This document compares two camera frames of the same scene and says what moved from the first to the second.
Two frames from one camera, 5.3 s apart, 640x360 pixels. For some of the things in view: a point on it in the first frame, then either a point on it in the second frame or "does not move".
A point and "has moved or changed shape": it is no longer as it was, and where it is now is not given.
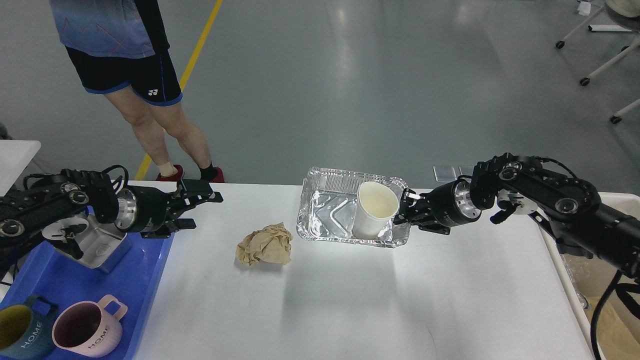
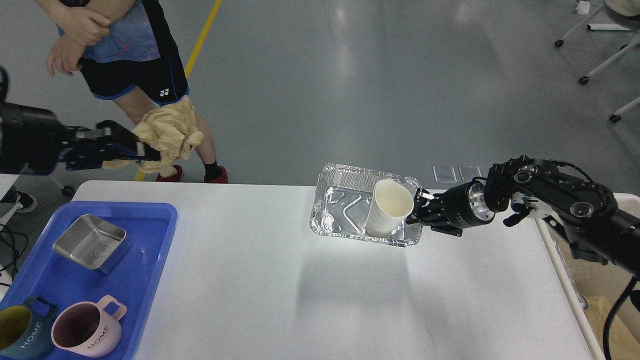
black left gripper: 142,209 -> 30,138
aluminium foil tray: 328,206 has moved or changed shape
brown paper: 271,244 -> 173,127
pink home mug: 86,328 does not move
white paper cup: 377,203 has moved or changed shape
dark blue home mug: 24,332 does not move
